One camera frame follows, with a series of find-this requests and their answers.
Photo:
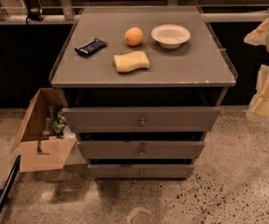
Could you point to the grey bottom drawer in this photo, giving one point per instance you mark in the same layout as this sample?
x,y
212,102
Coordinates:
x,y
140,170

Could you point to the grey drawer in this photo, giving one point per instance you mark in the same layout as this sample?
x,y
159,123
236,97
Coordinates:
x,y
141,119
140,170
140,149

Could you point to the grey drawer cabinet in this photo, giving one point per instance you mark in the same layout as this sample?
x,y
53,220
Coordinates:
x,y
197,73

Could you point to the grey top drawer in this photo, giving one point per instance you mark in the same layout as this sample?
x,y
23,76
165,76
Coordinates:
x,y
141,119

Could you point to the grey middle drawer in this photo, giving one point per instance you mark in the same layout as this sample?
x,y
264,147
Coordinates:
x,y
140,149

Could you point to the white bowl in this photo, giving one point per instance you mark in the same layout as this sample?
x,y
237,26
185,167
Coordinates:
x,y
170,36

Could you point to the yellow sponge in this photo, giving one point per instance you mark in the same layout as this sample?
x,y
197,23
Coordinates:
x,y
131,61

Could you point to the orange fruit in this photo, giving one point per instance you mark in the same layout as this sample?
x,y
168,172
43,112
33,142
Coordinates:
x,y
134,36

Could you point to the blue snack bar wrapper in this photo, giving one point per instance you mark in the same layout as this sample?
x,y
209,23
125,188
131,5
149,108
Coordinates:
x,y
91,47

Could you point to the green crumpled bag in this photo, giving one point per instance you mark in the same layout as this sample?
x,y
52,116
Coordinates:
x,y
59,124

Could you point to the clear glass bottle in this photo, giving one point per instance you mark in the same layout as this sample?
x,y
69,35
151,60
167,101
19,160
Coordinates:
x,y
47,132

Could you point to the small black device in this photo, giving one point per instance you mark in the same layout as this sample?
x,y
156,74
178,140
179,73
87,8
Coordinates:
x,y
35,14

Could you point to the brown cardboard box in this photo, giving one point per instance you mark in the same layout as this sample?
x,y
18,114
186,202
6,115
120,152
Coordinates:
x,y
38,154

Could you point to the black bar on floor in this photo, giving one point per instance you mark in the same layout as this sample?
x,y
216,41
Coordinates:
x,y
5,190

